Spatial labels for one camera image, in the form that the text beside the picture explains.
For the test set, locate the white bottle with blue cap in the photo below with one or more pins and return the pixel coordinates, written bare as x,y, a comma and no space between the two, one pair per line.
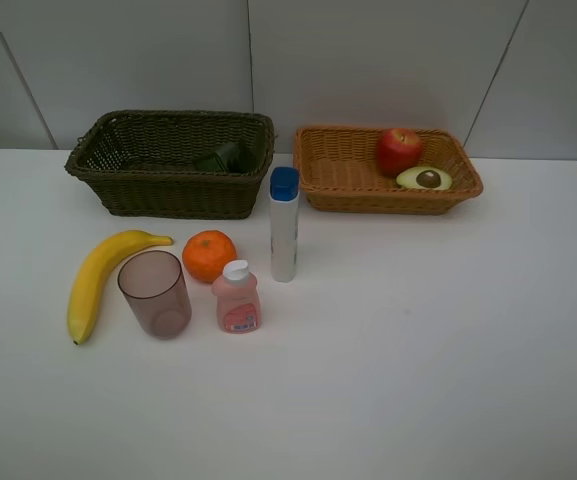
284,206

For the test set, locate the dark green rectangular bottle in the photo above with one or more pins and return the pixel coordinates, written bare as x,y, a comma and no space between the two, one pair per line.
231,157

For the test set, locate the red apple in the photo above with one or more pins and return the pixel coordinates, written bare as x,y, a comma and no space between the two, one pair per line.
397,150

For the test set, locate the halved avocado with pit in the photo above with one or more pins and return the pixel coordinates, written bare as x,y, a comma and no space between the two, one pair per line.
425,178

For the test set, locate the yellow banana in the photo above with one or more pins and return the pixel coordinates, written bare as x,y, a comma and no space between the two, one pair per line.
89,285

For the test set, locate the pink soap bottle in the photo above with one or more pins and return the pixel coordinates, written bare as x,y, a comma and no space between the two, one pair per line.
238,304

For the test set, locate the orange mandarin fruit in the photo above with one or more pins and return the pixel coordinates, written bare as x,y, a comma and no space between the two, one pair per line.
206,254

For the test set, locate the orange wicker basket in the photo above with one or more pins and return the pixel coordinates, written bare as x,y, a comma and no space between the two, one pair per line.
339,173

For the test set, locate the translucent pink plastic cup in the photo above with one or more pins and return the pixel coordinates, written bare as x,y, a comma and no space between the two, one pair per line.
153,284

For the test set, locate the dark brown wicker basket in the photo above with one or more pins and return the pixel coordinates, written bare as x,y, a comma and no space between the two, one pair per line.
139,162

